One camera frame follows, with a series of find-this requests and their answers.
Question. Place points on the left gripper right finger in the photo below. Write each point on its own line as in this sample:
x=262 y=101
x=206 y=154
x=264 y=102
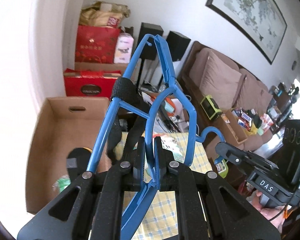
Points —
x=207 y=206

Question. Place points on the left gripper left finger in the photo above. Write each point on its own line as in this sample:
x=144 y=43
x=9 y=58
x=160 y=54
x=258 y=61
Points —
x=95 y=206

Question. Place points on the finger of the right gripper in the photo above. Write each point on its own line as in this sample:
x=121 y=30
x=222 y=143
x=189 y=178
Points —
x=245 y=161

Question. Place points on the green framed pad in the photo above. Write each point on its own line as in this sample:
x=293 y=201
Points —
x=61 y=183

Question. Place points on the black sock package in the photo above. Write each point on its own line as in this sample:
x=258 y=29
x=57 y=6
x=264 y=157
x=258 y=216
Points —
x=77 y=161

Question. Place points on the painted paper hand fan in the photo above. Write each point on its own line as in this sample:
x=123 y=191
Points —
x=174 y=142

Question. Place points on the blue plastic hanger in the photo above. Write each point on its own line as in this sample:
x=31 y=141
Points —
x=152 y=187

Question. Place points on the operator hand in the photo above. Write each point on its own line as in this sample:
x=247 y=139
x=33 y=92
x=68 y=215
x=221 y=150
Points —
x=269 y=213

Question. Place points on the small box of snacks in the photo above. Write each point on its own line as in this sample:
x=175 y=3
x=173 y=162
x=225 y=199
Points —
x=239 y=128

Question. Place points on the yellow plaid tablecloth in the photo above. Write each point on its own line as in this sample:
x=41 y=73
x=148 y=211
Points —
x=160 y=221

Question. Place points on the green yellow radio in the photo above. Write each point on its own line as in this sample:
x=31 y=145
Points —
x=210 y=107

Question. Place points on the brown sofa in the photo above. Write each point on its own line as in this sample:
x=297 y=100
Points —
x=209 y=72

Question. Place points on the box of clutter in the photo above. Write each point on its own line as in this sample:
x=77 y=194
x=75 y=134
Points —
x=171 y=117

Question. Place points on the large open cardboard box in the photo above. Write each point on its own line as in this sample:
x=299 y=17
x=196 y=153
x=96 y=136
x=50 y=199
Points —
x=64 y=123

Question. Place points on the red cookie gift box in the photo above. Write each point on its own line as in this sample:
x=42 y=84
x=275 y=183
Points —
x=90 y=83

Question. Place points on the right black speaker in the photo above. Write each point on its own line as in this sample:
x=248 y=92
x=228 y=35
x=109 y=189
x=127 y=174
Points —
x=177 y=44

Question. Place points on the brown cardboard box behind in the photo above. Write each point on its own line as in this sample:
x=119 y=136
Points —
x=102 y=67

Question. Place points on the pink tissue pack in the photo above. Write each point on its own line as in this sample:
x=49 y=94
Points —
x=123 y=49

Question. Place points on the framed ink painting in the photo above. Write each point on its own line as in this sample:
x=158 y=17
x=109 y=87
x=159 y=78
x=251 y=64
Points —
x=260 y=21

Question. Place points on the white curtain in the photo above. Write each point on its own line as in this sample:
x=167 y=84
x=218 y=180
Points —
x=37 y=42

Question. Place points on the red gift bag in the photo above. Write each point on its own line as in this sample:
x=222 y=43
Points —
x=96 y=44

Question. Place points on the gold crumpled bag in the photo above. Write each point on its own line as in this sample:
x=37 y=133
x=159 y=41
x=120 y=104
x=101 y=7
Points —
x=104 y=14

